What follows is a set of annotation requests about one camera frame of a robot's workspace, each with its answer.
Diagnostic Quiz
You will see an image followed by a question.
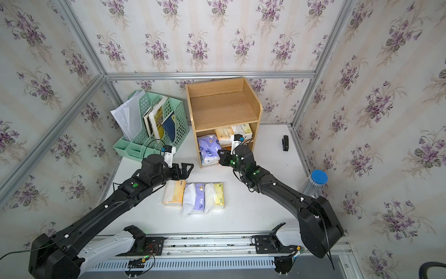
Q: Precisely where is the green plastic file organizer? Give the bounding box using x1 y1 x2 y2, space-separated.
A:
113 91 189 162

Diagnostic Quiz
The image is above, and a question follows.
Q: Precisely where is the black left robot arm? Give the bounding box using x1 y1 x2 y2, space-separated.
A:
29 154 194 279

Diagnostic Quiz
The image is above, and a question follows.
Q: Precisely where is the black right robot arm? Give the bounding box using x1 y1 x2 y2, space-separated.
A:
218 145 344 258

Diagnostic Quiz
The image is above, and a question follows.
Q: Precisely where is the white green tissue pack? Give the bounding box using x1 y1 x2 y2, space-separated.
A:
231 123 253 140

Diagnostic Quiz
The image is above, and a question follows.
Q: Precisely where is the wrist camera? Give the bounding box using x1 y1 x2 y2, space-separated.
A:
161 145 177 167
231 134 245 154

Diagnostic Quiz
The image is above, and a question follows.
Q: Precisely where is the dark blue book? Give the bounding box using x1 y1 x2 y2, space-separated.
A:
161 112 176 142

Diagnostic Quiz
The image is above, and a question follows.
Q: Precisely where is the white cover book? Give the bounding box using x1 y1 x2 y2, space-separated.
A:
142 107 153 137

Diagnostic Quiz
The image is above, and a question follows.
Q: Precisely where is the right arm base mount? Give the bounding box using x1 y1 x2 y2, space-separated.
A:
251 223 304 254

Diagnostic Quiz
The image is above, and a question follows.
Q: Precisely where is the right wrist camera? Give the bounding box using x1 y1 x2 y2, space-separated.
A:
231 134 245 154

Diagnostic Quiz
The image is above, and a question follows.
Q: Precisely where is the yellow cover book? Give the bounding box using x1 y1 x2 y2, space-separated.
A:
148 96 168 140

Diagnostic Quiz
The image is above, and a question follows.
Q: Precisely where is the purple wet wipes pack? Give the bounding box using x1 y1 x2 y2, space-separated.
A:
197 134 221 166

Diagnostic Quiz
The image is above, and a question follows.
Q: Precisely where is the wooden three-tier shelf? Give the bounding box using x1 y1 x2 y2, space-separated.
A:
185 77 263 151

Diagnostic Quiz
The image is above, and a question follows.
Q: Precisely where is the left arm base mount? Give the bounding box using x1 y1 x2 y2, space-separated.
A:
119 225 165 256

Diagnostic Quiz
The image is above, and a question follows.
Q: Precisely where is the aluminium rail frame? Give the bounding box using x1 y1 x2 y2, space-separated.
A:
79 233 363 279

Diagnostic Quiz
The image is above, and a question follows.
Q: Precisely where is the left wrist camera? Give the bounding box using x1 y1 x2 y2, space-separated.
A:
161 145 177 167

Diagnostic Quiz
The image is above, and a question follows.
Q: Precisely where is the white paper stack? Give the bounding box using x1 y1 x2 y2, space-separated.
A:
110 91 145 141

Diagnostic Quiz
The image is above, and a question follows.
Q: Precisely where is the blue-capped straw tube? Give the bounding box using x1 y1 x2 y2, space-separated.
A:
299 170 328 198

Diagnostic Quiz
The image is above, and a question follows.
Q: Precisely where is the purple white tissue pack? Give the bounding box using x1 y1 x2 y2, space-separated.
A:
182 183 205 217

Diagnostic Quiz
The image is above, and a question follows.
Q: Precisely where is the green yellow tissue pack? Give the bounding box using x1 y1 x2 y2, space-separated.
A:
204 183 225 213

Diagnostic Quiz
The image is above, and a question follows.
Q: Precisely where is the small black stapler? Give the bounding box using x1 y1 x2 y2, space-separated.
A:
282 136 289 152

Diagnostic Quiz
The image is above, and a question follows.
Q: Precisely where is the orange yellow tissue pack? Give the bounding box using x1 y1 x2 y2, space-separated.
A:
163 180 186 207

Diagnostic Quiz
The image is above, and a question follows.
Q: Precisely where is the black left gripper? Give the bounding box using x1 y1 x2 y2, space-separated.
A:
149 163 195 189

